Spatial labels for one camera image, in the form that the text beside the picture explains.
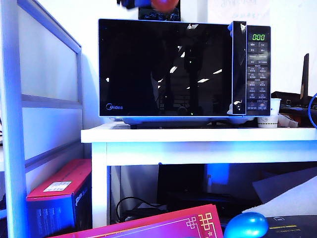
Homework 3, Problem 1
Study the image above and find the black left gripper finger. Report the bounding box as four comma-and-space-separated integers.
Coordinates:
116, 0, 153, 10

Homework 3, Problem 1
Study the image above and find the orange fruit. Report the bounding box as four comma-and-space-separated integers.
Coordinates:
151, 0, 179, 12

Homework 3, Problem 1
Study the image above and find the white Midea microwave body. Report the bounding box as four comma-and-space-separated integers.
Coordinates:
108, 21, 272, 129

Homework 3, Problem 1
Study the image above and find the grey-framed partition panel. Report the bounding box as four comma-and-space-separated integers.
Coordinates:
0, 0, 84, 238

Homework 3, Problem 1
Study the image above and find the white table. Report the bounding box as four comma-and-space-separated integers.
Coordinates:
80, 122, 317, 229

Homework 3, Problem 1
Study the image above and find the white patterned paper cup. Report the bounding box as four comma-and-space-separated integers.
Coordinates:
257, 98, 283, 129

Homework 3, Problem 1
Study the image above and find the black router with antenna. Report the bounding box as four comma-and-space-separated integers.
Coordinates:
270, 53, 317, 117

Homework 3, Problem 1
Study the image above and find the crumpled paper packaging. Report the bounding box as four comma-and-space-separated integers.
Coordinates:
277, 113, 302, 128

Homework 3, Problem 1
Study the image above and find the red and blue carton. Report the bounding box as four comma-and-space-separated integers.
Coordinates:
25, 158, 93, 238

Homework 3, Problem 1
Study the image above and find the pink patterned flat box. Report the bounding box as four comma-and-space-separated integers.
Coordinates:
47, 203, 224, 238

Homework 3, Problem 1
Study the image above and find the glossy blue egg-shaped object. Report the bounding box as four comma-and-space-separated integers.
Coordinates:
223, 212, 270, 238

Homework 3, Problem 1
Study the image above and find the white foam sheet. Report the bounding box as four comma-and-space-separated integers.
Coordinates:
241, 168, 317, 219

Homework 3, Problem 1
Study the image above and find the black paper shredder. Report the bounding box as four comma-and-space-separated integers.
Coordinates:
262, 214, 317, 238

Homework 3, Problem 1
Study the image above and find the black cable tangle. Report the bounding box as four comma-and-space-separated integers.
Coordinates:
115, 196, 169, 224

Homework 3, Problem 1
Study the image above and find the blue cable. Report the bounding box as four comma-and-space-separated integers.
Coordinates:
307, 91, 317, 129

